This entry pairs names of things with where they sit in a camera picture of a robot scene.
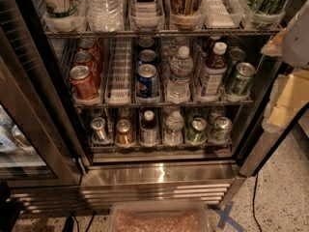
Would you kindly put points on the rear orange soda can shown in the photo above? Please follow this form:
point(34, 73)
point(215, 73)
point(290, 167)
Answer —
point(91, 46)

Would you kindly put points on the white green carton top left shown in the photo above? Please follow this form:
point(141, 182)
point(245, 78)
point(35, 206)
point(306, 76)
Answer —
point(59, 0)

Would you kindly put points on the green can bottom right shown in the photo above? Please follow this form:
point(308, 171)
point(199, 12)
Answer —
point(220, 130)

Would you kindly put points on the empty white tray top shelf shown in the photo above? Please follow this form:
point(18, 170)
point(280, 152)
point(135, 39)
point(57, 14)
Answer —
point(219, 14)

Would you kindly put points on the clear water bottle shelf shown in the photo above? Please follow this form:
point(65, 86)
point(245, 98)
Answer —
point(172, 134)
point(181, 68)

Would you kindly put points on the front blue Pepsi can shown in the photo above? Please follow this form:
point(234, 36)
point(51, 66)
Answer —
point(147, 85)

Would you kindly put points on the rear green soda can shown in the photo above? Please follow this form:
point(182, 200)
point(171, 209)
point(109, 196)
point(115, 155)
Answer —
point(233, 57)

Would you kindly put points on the green soda can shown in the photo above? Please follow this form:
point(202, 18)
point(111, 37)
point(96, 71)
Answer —
point(233, 57)
point(240, 79)

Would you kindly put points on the copper can bottom shelf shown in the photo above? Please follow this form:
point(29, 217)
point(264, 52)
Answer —
point(124, 132)

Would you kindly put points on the clear water bottle middle shelf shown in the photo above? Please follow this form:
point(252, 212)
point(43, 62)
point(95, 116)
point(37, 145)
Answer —
point(181, 68)

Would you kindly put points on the orange soda can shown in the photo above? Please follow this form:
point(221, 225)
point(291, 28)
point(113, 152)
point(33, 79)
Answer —
point(83, 82)
point(91, 46)
point(85, 58)

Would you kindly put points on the clear water bottle bottom shelf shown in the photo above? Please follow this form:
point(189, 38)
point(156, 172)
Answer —
point(172, 134)

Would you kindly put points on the empty white tray shelf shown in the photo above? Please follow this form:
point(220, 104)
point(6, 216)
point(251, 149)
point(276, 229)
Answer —
point(118, 86)
point(219, 14)

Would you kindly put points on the clear plastic bin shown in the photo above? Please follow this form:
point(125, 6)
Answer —
point(184, 215)

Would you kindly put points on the brown patterned can top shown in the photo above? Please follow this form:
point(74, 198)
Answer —
point(185, 14)

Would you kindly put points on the stainless fridge body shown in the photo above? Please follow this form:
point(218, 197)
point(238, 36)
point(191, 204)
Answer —
point(112, 173)

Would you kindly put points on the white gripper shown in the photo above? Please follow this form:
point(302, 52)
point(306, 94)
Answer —
point(298, 43)

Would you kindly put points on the white labelled bottle top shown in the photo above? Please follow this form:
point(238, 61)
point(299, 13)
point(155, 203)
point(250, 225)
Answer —
point(146, 14)

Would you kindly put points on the silver can bottom shelf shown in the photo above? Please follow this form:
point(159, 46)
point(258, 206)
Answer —
point(98, 126)

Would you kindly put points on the blue tape cross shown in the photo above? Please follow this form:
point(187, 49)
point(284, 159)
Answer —
point(225, 218)

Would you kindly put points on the empty white tray middle shelf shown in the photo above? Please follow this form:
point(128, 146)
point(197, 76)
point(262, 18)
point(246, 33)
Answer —
point(118, 86)

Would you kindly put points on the rear blue Pepsi can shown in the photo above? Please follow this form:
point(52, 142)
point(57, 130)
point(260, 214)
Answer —
point(147, 56)

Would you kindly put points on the blue pepsi can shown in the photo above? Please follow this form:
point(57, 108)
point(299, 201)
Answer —
point(147, 85)
point(147, 56)

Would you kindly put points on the large clear water bottle top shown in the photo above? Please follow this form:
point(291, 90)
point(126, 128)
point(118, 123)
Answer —
point(105, 15)

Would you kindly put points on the front green soda can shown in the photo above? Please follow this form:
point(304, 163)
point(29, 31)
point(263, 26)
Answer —
point(240, 79)

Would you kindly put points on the green can bottom left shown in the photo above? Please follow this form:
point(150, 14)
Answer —
point(196, 131)

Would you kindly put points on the middle orange soda can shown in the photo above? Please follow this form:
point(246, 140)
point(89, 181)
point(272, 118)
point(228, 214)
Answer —
point(85, 58)

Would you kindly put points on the front orange soda can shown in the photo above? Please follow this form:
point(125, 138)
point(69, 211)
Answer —
point(83, 82)

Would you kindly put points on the glass fridge door left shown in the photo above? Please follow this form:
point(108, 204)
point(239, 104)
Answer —
point(34, 95)

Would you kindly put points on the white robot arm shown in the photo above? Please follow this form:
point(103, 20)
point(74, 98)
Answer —
point(295, 46)

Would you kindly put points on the brown iced tea bottle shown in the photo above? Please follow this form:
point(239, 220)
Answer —
point(212, 73)

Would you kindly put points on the brown tea bottle bottom shelf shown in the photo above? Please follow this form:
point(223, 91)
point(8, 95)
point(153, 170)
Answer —
point(149, 128)

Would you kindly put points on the green patterned can top right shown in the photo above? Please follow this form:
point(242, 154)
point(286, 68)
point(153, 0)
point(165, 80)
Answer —
point(263, 14)

